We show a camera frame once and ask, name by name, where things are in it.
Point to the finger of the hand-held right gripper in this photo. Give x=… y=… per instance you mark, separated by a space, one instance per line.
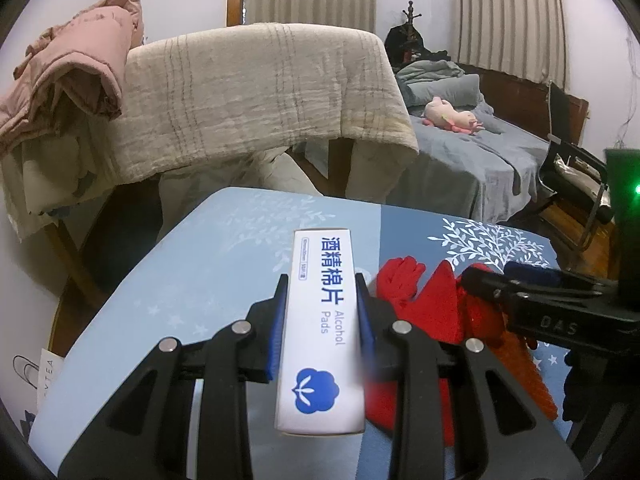
x=530 y=271
x=480 y=280

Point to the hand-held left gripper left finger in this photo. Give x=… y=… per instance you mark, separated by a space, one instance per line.
x=272 y=340

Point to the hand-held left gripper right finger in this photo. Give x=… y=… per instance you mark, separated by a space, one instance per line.
x=364 y=320

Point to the white box with blue print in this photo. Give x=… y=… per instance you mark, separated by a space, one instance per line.
x=320 y=340

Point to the blue printed tablecloth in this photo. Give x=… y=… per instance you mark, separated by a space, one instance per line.
x=200 y=270

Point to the silver cushion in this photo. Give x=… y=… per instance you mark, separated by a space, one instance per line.
x=575 y=170

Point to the bed with grey sheet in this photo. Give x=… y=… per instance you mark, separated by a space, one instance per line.
x=475 y=160

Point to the pink plush toy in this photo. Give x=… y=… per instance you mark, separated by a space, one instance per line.
x=445 y=112

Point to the wooden headboard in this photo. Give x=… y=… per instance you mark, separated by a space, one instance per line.
x=520 y=95

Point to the grey crumpled duvet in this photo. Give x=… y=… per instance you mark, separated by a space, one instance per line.
x=440 y=82

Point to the white paper bag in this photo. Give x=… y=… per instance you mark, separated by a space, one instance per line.
x=45 y=375

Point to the black hanging garment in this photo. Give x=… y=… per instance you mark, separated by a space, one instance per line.
x=407 y=45

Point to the beige striped blanket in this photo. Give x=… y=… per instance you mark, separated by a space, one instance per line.
x=250 y=90

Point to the pale printed sheet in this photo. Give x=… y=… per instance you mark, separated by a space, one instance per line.
x=50 y=180

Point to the wooden coat rack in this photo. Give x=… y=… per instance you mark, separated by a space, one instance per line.
x=411 y=12

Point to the pink padded jacket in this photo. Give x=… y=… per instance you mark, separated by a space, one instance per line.
x=65 y=70

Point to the black chair with chrome frame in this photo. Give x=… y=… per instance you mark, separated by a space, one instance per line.
x=562 y=110

